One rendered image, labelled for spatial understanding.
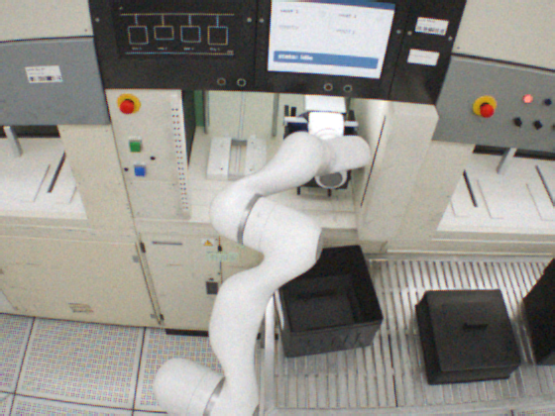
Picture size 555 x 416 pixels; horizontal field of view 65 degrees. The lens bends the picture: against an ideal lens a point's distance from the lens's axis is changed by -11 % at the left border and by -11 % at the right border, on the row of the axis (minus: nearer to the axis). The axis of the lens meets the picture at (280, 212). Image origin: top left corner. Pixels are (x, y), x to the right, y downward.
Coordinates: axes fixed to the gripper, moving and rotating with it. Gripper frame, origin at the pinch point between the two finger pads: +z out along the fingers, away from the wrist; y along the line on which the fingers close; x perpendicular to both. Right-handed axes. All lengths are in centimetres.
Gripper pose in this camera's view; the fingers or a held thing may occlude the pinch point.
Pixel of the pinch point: (324, 107)
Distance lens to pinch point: 151.4
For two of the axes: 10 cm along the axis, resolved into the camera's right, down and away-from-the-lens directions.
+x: 0.7, -6.6, -7.5
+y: 10.0, 0.5, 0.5
